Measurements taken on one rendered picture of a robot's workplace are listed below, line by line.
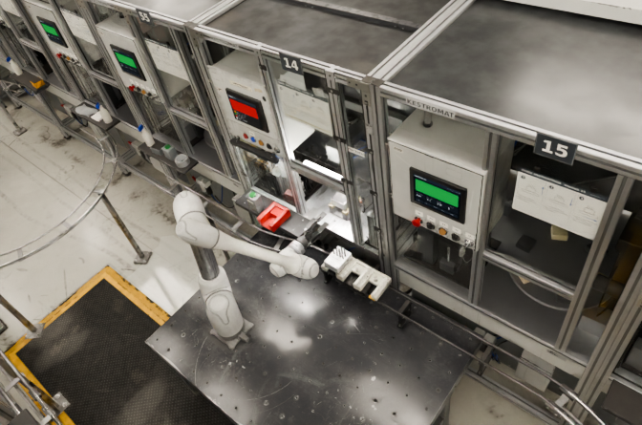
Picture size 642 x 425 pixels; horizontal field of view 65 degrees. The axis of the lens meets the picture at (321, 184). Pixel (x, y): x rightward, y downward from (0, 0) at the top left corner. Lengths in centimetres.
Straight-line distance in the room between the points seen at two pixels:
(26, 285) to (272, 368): 267
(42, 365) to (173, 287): 102
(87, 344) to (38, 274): 96
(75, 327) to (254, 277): 169
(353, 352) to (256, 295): 67
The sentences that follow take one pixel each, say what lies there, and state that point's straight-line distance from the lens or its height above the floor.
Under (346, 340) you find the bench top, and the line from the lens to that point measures 279.
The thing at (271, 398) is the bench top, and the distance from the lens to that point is 273.
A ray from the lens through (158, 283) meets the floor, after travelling 425.
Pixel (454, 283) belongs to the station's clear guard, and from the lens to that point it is 260.
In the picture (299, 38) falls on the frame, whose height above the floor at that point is 201.
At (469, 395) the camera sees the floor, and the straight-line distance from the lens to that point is 340.
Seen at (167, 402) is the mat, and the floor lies 1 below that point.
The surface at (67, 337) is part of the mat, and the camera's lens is 432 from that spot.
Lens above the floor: 314
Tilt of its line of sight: 44 degrees down
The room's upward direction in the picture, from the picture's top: 12 degrees counter-clockwise
